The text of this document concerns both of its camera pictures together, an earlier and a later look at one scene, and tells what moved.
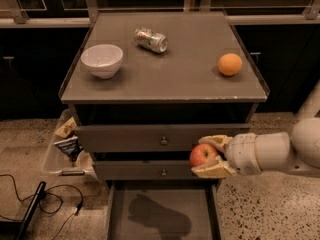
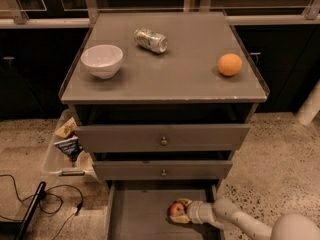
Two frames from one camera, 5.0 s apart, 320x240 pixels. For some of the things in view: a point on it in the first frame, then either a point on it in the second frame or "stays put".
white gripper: x=240 y=153 -> x=195 y=211
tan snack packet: x=67 y=129 stays put
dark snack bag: x=71 y=148 stays put
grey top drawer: x=150 y=138 stays put
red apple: x=201 y=154 -> x=176 y=208
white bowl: x=103 y=60 stays put
